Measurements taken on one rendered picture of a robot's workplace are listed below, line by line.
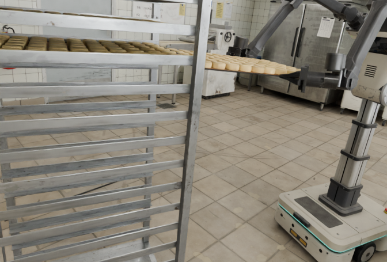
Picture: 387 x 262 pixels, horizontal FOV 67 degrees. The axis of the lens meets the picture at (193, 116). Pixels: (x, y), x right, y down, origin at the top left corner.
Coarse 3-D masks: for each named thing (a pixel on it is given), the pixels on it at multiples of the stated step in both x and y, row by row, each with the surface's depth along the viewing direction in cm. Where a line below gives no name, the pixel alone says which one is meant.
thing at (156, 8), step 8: (152, 8) 123; (160, 8) 122; (152, 16) 124; (152, 72) 130; (152, 80) 132; (152, 96) 134; (152, 128) 140; (152, 160) 146; (144, 208) 156; (144, 224) 158; (144, 240) 161
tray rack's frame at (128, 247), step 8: (0, 104) 109; (0, 120) 111; (0, 144) 114; (8, 168) 118; (8, 200) 123; (0, 224) 104; (0, 232) 103; (104, 248) 155; (112, 248) 156; (120, 248) 156; (128, 248) 157; (136, 248) 157; (144, 248) 158; (72, 256) 148; (80, 256) 149; (88, 256) 149; (96, 256) 150; (104, 256) 150; (112, 256) 151; (144, 256) 152; (152, 256) 153
